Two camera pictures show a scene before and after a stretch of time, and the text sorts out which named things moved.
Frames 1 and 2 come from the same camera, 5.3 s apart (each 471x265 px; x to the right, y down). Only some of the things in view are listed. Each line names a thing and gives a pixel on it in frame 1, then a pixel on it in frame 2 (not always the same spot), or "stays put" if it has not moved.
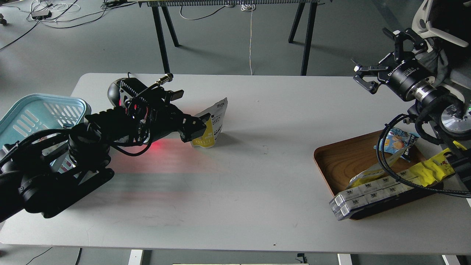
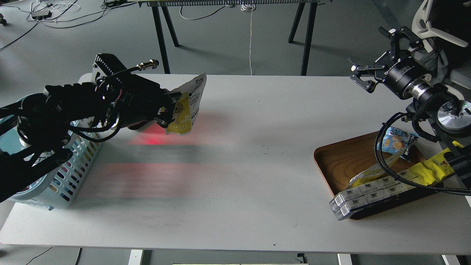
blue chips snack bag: (397, 140) stays put
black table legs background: (162, 3) stays put
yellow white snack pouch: (214, 126) to (187, 106)
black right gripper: (403, 72) stays put
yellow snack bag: (433, 169) stays put
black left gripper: (160, 119) to (137, 100)
